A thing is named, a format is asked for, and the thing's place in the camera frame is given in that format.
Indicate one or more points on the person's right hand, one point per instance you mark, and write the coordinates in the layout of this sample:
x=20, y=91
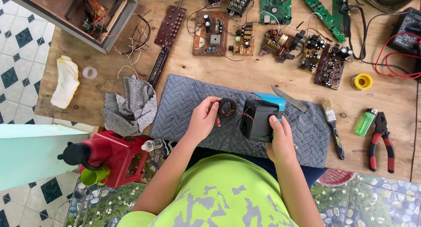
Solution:
x=282, y=144

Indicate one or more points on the person's left hand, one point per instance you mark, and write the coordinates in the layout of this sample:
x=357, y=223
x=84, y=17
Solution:
x=202, y=121

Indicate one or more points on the black tape roll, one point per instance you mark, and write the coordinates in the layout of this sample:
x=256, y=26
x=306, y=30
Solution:
x=227, y=108

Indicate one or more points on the black and blue plastic box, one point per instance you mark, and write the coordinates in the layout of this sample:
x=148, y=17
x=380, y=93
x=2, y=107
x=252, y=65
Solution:
x=258, y=121

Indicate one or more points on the grey quilted mat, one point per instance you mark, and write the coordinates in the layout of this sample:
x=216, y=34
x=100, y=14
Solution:
x=184, y=112

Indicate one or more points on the bare metal knife blade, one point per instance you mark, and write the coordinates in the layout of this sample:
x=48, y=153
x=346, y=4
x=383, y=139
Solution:
x=291, y=100

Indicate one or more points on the small paint brush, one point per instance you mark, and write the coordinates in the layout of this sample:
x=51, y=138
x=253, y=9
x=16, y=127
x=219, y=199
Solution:
x=333, y=128

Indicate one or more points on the small clear bottle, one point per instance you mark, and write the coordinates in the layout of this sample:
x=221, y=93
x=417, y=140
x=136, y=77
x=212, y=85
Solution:
x=151, y=145

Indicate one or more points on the grey knitted cloth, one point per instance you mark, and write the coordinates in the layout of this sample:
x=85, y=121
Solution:
x=135, y=105

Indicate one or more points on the black display strip board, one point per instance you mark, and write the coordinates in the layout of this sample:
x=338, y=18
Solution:
x=159, y=66

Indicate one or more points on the lime green shirt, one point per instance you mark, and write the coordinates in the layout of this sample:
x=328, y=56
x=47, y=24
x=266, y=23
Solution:
x=217, y=194

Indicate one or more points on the green lighter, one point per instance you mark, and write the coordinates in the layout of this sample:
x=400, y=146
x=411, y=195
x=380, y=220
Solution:
x=366, y=122

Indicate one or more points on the large brown circuit board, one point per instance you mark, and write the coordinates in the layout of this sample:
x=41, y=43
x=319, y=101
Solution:
x=209, y=34

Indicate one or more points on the small brown circuit board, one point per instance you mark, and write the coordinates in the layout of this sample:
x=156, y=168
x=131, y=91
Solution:
x=242, y=42

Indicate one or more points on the dark brown capacitor board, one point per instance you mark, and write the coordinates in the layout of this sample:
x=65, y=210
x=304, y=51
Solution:
x=330, y=69

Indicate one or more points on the circuit board with black knobs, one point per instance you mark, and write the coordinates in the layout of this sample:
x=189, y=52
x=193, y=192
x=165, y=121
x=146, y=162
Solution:
x=311, y=52

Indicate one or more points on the red and black pliers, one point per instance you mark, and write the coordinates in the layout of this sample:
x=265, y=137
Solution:
x=381, y=141

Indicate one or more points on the circuit board with transformer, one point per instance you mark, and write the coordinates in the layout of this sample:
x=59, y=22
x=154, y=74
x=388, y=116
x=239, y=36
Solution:
x=279, y=45

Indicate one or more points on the dark brown button board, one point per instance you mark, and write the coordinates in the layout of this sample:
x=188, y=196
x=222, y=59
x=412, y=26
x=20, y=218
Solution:
x=170, y=25

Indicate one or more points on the yellow solder spool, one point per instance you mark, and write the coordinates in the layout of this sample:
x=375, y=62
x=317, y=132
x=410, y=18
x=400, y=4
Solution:
x=361, y=81

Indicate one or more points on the green plastic cup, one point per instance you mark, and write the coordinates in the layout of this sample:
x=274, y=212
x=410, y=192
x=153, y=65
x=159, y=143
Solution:
x=93, y=176

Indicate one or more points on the clear tape roll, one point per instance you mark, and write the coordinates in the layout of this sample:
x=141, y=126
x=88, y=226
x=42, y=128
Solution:
x=89, y=72

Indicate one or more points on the black jack socket block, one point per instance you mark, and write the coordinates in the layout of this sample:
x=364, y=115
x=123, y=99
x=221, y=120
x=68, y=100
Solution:
x=239, y=2

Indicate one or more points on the square green circuit board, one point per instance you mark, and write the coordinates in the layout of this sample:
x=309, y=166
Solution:
x=275, y=10

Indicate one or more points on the long narrow green circuit board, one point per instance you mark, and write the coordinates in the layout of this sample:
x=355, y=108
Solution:
x=324, y=16

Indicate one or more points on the white folded cloth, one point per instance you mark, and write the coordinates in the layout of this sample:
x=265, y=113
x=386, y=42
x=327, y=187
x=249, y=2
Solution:
x=66, y=84

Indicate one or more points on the wooden speaker cabinet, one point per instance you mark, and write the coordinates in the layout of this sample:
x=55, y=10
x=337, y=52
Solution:
x=82, y=16

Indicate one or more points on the black multimeter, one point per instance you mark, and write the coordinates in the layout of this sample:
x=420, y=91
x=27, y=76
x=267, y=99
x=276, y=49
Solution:
x=407, y=31

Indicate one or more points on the light blue bench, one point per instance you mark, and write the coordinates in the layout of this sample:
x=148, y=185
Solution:
x=33, y=154

